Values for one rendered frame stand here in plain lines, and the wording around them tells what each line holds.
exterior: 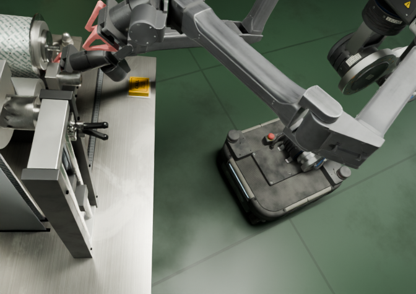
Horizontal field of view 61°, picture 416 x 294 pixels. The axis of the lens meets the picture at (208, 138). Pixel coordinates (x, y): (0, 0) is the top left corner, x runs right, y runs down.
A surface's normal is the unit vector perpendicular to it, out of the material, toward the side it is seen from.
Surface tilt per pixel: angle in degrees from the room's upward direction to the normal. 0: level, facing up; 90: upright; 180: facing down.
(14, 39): 37
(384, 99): 8
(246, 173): 0
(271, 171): 0
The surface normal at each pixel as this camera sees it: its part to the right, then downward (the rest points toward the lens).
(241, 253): 0.18, -0.50
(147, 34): 0.02, 0.83
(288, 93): 0.01, -0.62
